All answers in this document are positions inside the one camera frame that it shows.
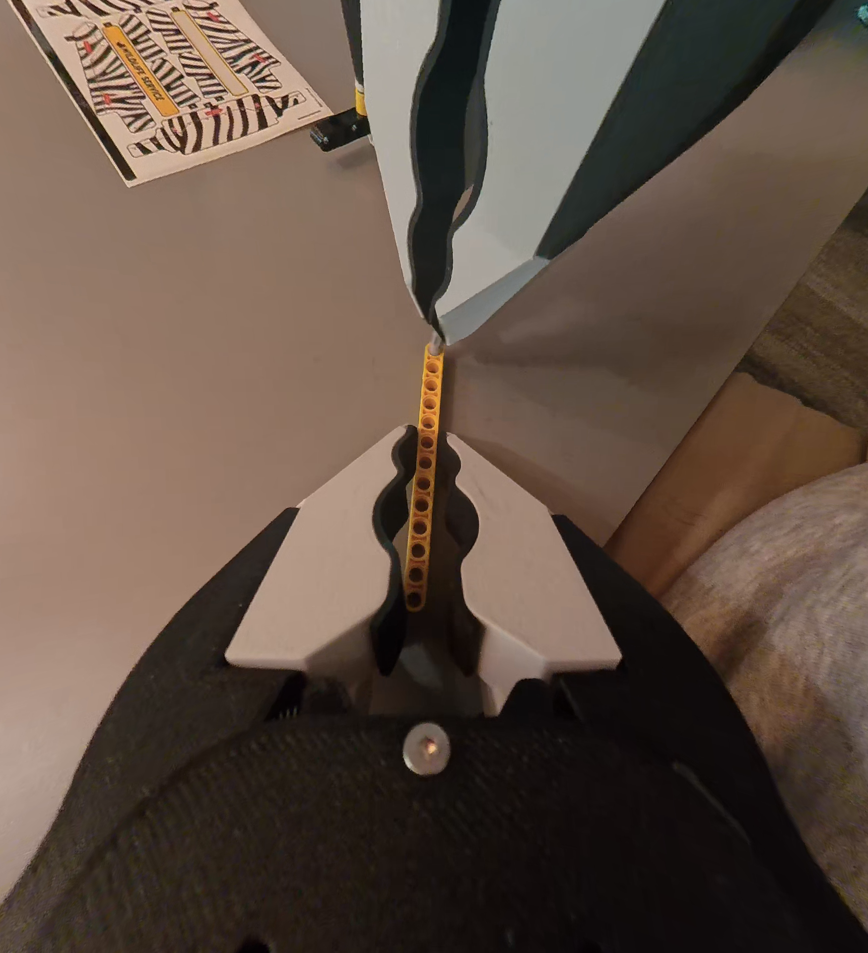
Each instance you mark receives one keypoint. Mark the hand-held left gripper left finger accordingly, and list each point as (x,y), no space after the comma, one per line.
(307,588)

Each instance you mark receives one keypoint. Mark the zebra striped sticker sheet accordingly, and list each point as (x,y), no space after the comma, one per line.
(180,82)

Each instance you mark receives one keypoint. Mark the grey lego pin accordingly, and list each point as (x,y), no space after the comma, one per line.
(435,342)

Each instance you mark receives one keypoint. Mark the partly built lego model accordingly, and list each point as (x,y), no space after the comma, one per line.
(341,132)

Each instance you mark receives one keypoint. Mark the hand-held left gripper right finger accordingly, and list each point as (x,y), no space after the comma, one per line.
(538,588)

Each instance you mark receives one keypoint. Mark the yellow lego beam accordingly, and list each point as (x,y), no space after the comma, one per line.
(425,447)

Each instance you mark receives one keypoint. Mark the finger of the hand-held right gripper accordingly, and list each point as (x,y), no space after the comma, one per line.
(389,112)
(545,112)

